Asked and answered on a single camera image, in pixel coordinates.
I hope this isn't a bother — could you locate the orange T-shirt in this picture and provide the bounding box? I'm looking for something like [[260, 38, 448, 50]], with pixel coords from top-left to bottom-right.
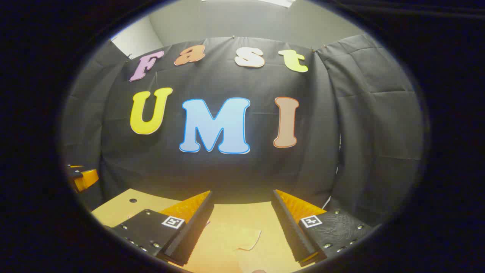
[[188, 222, 263, 273]]

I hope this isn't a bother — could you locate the black backdrop cloth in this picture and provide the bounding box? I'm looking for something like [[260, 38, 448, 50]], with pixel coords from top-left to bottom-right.
[[61, 35, 425, 228]]

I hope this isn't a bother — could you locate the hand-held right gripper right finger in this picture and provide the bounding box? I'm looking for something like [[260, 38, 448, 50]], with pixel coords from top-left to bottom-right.
[[271, 189, 374, 266]]

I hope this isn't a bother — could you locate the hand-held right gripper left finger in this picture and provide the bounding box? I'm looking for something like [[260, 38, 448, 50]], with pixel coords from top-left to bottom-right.
[[109, 191, 215, 266]]

